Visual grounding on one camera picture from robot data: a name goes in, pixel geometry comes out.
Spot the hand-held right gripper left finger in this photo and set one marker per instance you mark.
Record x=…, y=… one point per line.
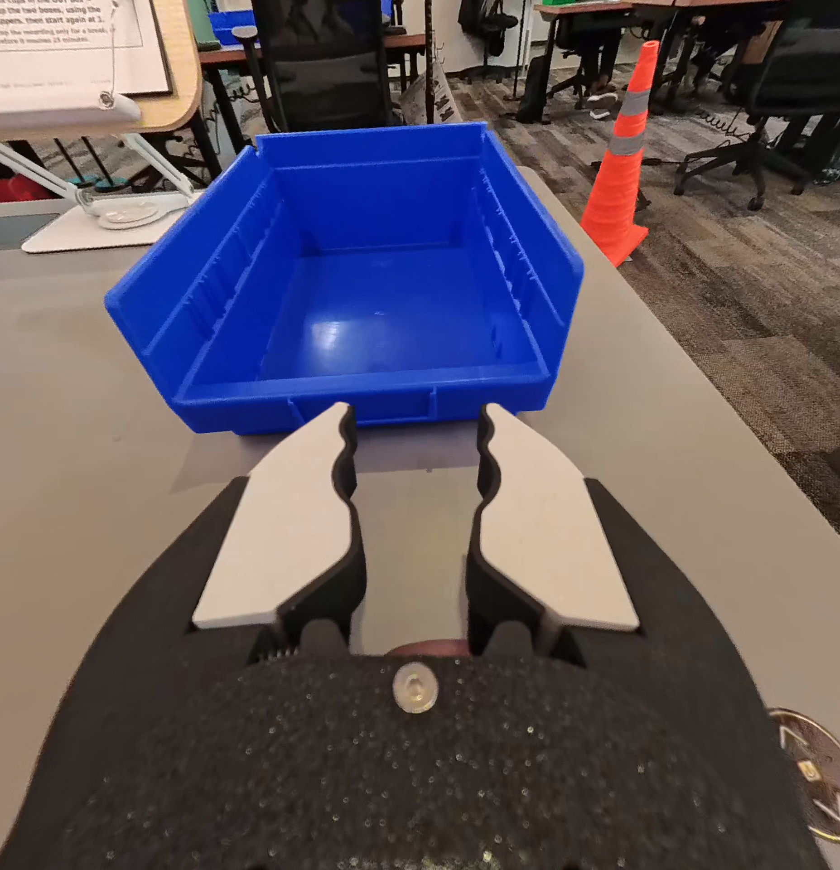
x=277, y=544

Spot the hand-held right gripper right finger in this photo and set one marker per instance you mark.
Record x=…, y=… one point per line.
x=549, y=544

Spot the blue plastic bin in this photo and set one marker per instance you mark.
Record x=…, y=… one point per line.
x=233, y=27
x=365, y=312

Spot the round metal object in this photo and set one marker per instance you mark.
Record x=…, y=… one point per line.
x=821, y=775

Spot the orange traffic cone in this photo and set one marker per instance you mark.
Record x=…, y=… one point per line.
x=620, y=190

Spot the white adjustable stand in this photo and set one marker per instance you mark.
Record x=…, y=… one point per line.
x=73, y=231

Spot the red bag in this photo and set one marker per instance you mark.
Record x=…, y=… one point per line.
x=12, y=189

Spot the printed floor sign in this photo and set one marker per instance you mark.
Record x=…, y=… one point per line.
x=444, y=102

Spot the black stanchion pole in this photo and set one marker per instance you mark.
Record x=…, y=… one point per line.
x=431, y=61

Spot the printed instruction sheet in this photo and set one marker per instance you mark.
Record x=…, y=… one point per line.
x=53, y=61

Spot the green box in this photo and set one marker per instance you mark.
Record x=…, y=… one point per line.
x=583, y=5

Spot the brown wooden table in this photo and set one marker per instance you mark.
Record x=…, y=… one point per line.
x=664, y=5

